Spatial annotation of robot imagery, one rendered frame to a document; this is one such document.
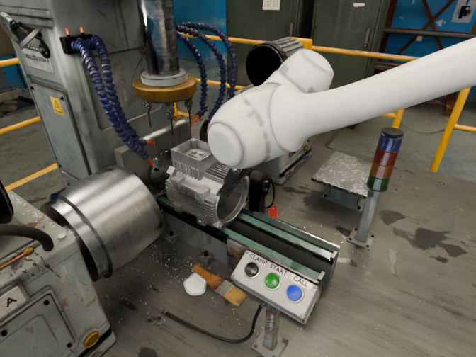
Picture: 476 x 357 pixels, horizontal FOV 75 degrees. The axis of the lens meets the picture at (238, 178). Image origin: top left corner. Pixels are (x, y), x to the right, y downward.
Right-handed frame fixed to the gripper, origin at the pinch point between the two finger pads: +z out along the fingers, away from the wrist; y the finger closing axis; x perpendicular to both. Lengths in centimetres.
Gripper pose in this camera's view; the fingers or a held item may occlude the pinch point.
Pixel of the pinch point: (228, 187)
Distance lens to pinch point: 84.9
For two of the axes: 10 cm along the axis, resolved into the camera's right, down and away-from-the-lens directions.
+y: -5.8, 4.4, -6.8
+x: 7.1, 6.9, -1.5
